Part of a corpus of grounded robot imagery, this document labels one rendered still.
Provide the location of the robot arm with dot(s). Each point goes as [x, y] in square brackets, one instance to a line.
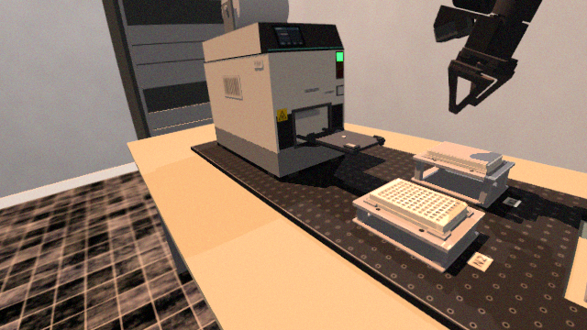
[452, 23]

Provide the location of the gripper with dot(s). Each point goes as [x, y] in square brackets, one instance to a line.
[499, 54]

